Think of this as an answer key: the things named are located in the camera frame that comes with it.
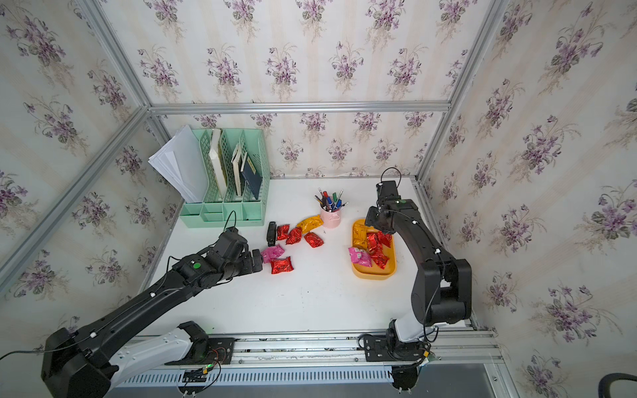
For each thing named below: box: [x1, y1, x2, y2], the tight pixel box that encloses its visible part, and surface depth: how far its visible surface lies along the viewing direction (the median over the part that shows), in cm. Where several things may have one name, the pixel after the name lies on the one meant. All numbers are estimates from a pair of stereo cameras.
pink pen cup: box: [320, 203, 342, 229], surface depth 102 cm
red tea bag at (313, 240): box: [303, 232, 325, 248], surface depth 97 cm
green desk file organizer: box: [179, 128, 271, 229], surface depth 104 cm
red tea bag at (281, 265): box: [270, 256, 295, 275], surface depth 90 cm
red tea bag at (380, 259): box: [369, 252, 390, 270], surface depth 92 cm
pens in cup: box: [314, 187, 350, 213], surface depth 100 cm
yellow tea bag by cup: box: [296, 214, 325, 234], surface depth 102 cm
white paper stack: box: [148, 124, 209, 204], surface depth 98 cm
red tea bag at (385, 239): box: [377, 230, 393, 248], surface depth 95 cm
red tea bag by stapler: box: [277, 223, 291, 241], surface depth 100 cm
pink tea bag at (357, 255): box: [348, 247, 373, 267], surface depth 88 cm
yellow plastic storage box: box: [351, 218, 398, 281], surface depth 93 cm
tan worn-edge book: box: [231, 147, 242, 196], surface depth 106 cm
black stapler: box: [266, 221, 278, 248], surface depth 100 cm
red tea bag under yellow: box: [285, 227, 303, 246], surface depth 98 cm
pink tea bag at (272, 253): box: [260, 243, 286, 264], surface depth 95 cm
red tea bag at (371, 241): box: [366, 232, 378, 253], surface depth 97 cm
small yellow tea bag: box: [351, 218, 368, 250], surface depth 97 cm
